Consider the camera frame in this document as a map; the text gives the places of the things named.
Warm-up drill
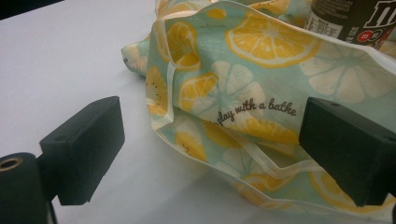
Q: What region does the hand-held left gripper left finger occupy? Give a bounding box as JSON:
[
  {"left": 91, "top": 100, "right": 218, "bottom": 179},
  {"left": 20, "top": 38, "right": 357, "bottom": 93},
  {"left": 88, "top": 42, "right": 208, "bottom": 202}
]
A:
[{"left": 38, "top": 95, "right": 126, "bottom": 206}]

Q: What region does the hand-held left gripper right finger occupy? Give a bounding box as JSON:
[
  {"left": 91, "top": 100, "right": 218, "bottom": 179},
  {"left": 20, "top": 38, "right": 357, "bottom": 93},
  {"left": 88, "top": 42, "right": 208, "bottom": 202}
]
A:
[{"left": 298, "top": 96, "right": 396, "bottom": 208}]

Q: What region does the lemon print cloth bag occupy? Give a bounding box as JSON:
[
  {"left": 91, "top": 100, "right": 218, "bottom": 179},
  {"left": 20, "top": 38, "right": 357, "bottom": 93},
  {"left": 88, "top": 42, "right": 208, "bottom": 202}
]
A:
[{"left": 120, "top": 0, "right": 396, "bottom": 222}]

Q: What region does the dark brown candy bottle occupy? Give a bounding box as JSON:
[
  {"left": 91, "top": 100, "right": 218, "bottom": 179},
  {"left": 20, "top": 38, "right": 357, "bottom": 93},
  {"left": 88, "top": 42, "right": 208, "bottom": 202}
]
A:
[{"left": 304, "top": 0, "right": 396, "bottom": 50}]

